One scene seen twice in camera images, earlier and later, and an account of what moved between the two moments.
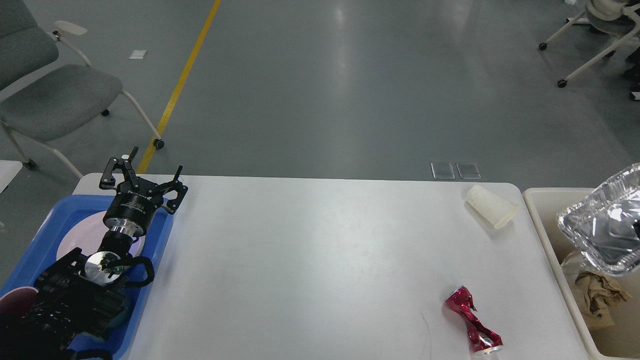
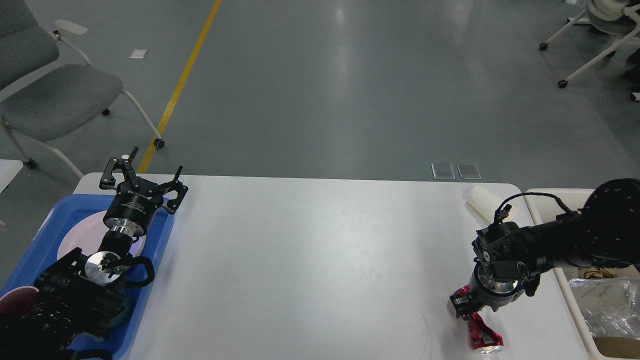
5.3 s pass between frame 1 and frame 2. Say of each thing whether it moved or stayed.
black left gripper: stayed
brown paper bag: moved
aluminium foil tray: moved
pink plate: stayed
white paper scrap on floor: stayed
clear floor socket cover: stayed
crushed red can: stayed
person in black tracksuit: stayed
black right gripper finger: moved
